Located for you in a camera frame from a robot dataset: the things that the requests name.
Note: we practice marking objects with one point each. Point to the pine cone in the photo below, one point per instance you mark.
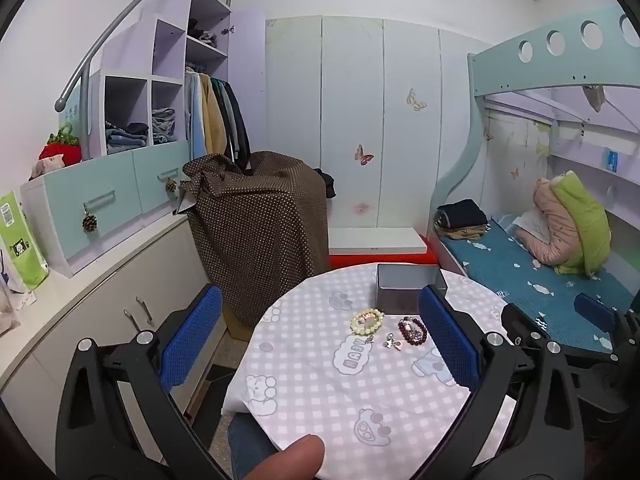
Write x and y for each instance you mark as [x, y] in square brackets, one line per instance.
[171, 186]
[90, 223]

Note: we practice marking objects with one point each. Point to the grey metal handrail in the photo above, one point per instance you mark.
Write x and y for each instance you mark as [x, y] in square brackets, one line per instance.
[85, 67]

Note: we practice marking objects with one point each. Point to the white board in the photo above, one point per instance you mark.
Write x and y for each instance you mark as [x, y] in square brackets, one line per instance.
[375, 241]

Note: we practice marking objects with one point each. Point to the yellow hanging garment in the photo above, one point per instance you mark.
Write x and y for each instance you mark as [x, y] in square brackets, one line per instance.
[215, 120]

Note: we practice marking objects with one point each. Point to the folded grey clothes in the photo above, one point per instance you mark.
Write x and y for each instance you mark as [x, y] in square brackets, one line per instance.
[202, 35]

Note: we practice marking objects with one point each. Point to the folded beige clothes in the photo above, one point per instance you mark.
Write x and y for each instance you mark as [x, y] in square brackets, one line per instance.
[465, 233]

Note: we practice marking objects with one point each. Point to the pink butterfly sticker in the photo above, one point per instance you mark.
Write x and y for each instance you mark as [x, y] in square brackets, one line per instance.
[362, 155]

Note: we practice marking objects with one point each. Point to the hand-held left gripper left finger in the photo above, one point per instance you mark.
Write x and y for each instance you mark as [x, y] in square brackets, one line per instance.
[192, 340]

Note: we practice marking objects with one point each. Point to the small blue packet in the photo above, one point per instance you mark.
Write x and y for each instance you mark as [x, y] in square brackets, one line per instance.
[610, 160]

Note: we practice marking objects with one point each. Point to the pale pink flower sticker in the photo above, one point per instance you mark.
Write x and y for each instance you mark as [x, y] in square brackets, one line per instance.
[361, 208]

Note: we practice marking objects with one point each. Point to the round table, checked cloth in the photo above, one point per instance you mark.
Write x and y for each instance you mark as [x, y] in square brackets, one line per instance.
[310, 360]

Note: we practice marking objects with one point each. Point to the grey metal tin box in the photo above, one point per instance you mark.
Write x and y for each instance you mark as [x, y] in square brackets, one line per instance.
[395, 295]

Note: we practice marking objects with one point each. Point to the brown polka dot cloth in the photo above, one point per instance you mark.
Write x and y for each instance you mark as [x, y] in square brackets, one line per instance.
[260, 230]

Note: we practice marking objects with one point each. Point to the hanging grey tag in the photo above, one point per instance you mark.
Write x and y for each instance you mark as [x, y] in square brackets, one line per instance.
[595, 97]

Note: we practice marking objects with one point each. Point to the purple shelf unit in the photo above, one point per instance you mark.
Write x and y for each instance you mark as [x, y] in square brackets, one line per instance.
[167, 55]

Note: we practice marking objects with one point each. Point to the person's left hand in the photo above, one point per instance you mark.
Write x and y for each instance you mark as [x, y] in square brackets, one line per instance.
[285, 460]

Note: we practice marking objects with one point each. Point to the folded dark clothes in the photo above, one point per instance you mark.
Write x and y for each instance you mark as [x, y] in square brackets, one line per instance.
[462, 212]

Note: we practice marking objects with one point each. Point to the white plastic bag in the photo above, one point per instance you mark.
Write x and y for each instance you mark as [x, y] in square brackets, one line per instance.
[12, 305]

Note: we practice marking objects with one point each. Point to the pink and green quilt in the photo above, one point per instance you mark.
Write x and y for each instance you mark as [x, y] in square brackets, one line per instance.
[585, 220]

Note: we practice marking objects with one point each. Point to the red strawberry plush toy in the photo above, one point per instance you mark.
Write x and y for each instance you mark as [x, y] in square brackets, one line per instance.
[62, 150]

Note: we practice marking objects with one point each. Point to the green paper bag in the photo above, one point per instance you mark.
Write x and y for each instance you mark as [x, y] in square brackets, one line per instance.
[20, 240]

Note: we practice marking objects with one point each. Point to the person's leg in jeans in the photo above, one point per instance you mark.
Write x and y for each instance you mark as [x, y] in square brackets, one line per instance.
[245, 440]

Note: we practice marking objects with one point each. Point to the teal bunk bed frame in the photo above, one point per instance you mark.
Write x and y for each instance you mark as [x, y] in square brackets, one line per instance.
[550, 67]

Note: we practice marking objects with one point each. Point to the black hanging garment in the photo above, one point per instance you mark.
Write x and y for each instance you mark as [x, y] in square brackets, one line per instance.
[242, 135]

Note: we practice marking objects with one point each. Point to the beige butterfly sticker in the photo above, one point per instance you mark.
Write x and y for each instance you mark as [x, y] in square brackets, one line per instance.
[415, 101]

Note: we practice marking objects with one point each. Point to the black cloth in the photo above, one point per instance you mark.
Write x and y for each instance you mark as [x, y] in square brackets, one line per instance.
[330, 184]

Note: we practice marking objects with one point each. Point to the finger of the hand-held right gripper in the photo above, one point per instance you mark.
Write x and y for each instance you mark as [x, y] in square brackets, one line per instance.
[520, 322]
[595, 312]

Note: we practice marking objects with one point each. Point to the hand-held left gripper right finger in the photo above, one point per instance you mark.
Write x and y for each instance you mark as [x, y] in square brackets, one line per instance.
[447, 340]

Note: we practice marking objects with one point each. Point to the blue patterned mattress sheet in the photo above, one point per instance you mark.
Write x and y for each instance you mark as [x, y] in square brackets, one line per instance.
[525, 280]

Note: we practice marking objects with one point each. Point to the light blue hanging garment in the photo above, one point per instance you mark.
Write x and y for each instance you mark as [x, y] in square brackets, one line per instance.
[195, 120]

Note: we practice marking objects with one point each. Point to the teal drawer unit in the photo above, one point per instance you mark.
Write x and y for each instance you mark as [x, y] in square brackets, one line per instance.
[110, 180]

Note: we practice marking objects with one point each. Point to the folded dark blue jeans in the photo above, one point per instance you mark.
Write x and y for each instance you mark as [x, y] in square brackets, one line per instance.
[130, 132]

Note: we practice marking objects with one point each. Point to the white floor cabinet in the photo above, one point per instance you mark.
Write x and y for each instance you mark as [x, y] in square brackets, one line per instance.
[100, 300]

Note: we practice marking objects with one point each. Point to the white wardrobe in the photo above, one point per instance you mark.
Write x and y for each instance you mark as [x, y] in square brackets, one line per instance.
[350, 85]

